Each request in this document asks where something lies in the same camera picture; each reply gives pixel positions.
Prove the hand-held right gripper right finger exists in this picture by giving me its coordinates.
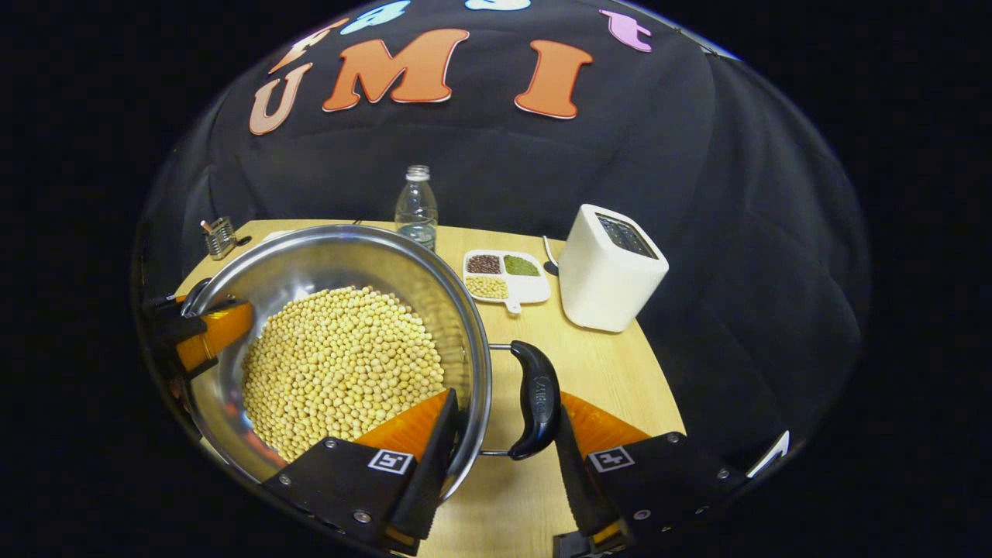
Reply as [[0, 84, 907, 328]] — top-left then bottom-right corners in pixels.
[[552, 391, 749, 558]]

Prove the pile of yellow soybeans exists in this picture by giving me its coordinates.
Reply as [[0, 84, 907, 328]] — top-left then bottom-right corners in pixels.
[[240, 285, 446, 463]]

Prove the white divided bean dish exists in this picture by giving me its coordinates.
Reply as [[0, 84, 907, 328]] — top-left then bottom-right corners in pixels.
[[463, 249, 552, 314]]

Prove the stainless steel pot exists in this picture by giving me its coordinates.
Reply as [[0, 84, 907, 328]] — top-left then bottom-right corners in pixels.
[[180, 225, 562, 501]]

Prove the white boxy appliance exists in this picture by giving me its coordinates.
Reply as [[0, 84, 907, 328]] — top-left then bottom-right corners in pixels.
[[558, 204, 670, 333]]

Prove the clear plastic water bottle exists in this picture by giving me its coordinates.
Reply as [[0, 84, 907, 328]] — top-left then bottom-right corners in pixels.
[[394, 164, 439, 253]]

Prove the small clear glass holder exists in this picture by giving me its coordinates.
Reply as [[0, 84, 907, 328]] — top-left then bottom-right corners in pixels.
[[200, 216, 238, 260]]

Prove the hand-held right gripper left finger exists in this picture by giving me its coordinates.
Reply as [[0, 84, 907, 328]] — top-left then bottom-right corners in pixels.
[[262, 387, 460, 555]]

